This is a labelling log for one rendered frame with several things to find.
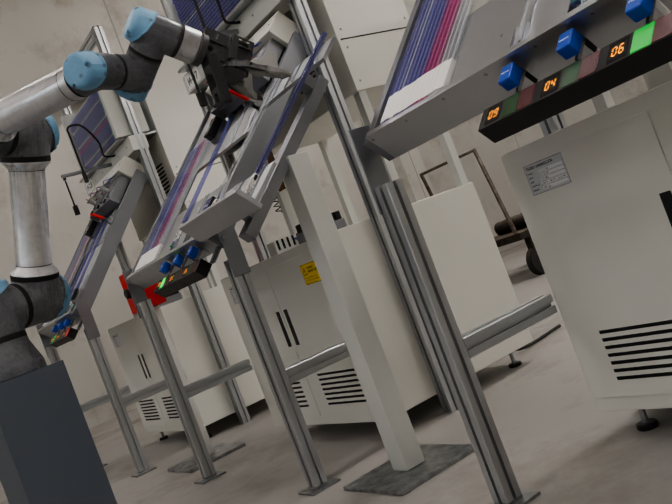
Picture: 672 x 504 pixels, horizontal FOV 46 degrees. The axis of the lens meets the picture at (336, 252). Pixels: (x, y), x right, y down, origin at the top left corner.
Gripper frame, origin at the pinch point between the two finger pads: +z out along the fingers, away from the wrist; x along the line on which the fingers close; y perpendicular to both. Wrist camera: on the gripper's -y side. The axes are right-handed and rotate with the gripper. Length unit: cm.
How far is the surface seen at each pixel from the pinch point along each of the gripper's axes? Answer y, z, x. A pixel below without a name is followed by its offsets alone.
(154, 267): -26, 3, 82
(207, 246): -26, 6, 45
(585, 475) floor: -76, 57, -43
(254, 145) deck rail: 3.9, 11.7, 38.6
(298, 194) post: -18.4, 14.1, 9.7
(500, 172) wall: 327, 516, 534
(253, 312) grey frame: -43, 18, 34
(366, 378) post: -58, 40, 11
